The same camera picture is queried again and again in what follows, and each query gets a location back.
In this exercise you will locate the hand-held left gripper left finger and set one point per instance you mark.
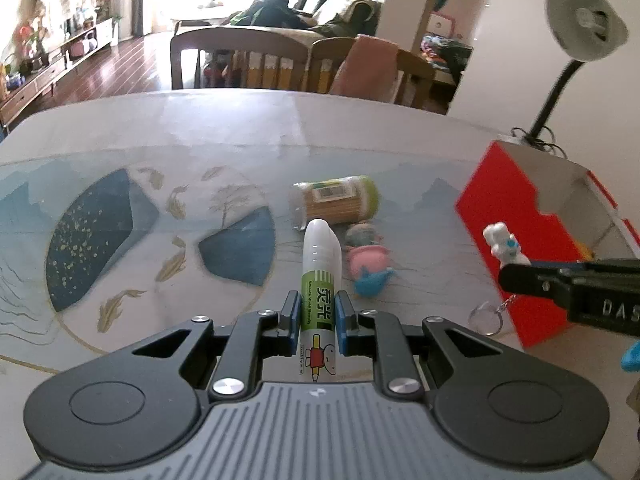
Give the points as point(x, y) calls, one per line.
point(292, 319)

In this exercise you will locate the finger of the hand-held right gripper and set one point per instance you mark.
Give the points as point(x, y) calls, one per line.
point(530, 280)
point(580, 267)

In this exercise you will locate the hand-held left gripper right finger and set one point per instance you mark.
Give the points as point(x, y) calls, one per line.
point(343, 321)

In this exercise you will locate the white glue bottle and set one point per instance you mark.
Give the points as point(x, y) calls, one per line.
point(320, 270)

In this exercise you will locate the red and white cardboard box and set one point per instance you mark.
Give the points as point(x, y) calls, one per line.
point(500, 200)

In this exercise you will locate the small blue object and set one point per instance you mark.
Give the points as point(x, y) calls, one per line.
point(631, 357)

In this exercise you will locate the pink pig toy figure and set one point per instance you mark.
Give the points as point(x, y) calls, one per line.
point(367, 259)

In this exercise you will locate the toothpick jar with green lid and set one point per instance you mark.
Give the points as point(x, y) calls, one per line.
point(335, 201)

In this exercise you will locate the printed table mat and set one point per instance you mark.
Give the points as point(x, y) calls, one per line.
point(125, 240)

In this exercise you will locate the colourful pile of things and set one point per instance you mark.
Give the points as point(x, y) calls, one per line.
point(445, 52)

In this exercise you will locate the yellow cushion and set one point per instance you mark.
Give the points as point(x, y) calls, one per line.
point(270, 72)

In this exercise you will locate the grey gooseneck desk lamp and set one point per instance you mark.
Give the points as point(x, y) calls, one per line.
point(565, 15)

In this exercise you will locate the pink cloth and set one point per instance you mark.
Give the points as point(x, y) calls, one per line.
point(365, 67)

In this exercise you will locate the pink box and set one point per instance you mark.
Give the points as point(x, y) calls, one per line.
point(442, 25)

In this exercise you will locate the wooden slatted chair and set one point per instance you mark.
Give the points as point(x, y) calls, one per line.
point(235, 40)

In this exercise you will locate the dark jacket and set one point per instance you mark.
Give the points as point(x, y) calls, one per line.
point(272, 10)

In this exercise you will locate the sofa with clothes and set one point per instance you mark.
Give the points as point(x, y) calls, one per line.
point(340, 10)

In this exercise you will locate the low coffee table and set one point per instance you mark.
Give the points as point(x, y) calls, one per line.
point(200, 14)

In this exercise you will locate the wooden media cabinet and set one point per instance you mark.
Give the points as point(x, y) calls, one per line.
point(55, 67)

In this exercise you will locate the flower bouquet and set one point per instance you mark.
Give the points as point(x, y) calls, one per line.
point(30, 40)

